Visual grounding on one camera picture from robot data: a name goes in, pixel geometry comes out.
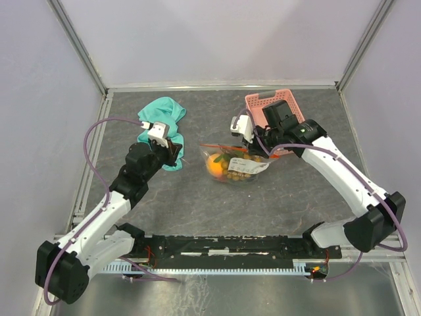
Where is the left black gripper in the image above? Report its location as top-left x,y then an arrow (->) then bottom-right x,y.
143,137 -> 183,181

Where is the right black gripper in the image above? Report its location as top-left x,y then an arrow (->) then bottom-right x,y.
241,124 -> 282,159

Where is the clear zip top bag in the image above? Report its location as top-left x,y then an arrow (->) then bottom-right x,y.
199,144 -> 280,184

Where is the yellow orange peach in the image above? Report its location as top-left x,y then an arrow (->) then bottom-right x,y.
206,153 -> 230,179

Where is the brown longan bunch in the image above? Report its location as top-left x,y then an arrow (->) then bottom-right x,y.
218,154 -> 268,181

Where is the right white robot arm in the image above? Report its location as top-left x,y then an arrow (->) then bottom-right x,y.
230,100 -> 408,257

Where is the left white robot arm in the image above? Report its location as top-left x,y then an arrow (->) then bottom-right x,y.
35,139 -> 183,305

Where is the pink plastic basket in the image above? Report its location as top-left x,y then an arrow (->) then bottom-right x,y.
245,89 -> 305,144

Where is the teal cloth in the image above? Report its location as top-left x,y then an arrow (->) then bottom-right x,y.
137,97 -> 186,171

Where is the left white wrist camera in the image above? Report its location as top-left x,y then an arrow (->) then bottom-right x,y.
140,121 -> 170,148

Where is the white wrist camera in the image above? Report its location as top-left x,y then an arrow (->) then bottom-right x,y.
140,121 -> 170,148
230,115 -> 254,144

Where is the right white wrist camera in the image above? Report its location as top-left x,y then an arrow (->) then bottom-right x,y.
230,115 -> 254,144

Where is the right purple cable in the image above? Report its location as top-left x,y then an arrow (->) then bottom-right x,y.
230,113 -> 409,281

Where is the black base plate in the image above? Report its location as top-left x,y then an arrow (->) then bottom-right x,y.
125,235 -> 342,269

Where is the light blue cable duct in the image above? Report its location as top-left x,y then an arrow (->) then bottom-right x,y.
99,260 -> 322,277

